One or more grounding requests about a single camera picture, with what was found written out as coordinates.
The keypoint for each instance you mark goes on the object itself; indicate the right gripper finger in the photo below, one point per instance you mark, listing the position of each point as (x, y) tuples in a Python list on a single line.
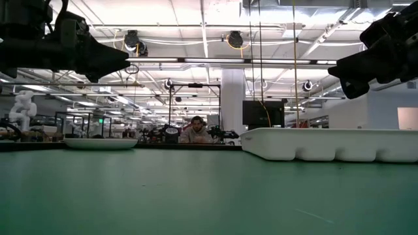
[(362, 67), (354, 89)]

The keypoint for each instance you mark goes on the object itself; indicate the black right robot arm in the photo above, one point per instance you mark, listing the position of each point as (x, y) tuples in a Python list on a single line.
[(409, 11)]

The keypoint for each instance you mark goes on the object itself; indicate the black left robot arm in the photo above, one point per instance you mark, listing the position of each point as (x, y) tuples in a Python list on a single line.
[(23, 16)]

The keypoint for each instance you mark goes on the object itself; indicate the small black robot arm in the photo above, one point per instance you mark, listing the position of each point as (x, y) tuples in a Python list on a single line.
[(223, 133)]

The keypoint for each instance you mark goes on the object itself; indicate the white cutlery organiser tray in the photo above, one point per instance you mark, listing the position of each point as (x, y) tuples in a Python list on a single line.
[(326, 143)]

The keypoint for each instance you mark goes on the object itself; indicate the round white plate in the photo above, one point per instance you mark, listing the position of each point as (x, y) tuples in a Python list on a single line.
[(101, 143)]

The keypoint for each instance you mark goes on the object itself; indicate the black monitor screen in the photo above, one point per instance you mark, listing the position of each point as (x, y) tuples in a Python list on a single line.
[(254, 114)]

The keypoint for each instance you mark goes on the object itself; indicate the person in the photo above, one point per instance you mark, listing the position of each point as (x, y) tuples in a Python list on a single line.
[(196, 134)]

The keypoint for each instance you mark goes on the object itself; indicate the white building column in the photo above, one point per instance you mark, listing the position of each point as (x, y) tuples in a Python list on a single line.
[(233, 98)]

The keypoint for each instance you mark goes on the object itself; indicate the long ceiling light bar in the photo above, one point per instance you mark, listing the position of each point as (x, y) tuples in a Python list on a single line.
[(228, 60)]

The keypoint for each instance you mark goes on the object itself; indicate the green table mat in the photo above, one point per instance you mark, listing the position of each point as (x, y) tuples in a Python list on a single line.
[(196, 196)]

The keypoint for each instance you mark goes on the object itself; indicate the black framed glass enclosure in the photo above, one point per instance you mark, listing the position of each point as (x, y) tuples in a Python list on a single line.
[(83, 125)]

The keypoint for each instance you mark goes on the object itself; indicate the pale wall panel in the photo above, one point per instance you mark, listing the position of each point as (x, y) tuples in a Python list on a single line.
[(408, 118)]

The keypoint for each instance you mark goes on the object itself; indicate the black aluminium table frame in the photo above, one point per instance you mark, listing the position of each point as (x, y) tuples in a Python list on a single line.
[(32, 146)]

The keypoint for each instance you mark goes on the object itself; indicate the black overhead rig frame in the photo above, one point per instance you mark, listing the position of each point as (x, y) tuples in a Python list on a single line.
[(195, 85)]

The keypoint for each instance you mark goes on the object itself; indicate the black post stand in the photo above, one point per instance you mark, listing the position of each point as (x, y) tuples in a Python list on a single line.
[(171, 135)]

